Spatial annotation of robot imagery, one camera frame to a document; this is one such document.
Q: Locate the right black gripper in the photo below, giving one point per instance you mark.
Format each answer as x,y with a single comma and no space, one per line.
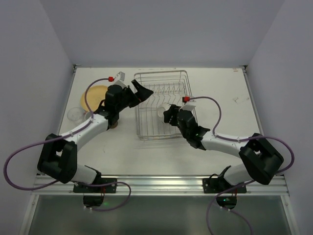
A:
172,116

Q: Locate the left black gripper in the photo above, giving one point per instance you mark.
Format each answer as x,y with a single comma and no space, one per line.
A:
133,95

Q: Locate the white striped bowl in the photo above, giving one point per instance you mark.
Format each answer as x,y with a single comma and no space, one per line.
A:
161,109

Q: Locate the white brown cup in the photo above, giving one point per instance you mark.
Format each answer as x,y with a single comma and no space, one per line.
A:
114,125

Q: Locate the yellow plate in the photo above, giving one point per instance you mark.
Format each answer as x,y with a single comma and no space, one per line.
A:
95,95

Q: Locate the pink mug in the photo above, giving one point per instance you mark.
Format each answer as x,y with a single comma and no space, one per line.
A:
87,115

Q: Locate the clear glass tumbler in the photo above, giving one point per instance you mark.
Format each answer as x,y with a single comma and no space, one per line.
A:
76,115

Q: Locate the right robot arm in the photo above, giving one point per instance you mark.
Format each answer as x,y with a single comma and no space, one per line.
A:
260,160

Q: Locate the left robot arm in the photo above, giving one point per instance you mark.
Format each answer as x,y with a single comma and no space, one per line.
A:
58,158

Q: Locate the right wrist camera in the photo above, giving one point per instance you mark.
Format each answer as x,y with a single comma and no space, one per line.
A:
189,106

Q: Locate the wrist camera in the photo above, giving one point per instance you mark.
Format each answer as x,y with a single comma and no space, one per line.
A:
189,106
120,79

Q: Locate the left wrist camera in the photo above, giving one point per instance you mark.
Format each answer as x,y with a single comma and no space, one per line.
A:
120,79

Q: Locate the wire dish rack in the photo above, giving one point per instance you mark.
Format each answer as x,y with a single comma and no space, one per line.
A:
169,87

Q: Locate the aluminium mounting rail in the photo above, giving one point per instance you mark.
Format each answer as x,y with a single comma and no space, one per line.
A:
164,185

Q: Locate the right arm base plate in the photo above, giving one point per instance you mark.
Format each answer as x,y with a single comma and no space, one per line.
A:
215,185

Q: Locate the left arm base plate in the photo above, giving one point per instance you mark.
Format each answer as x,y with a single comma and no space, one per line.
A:
111,188

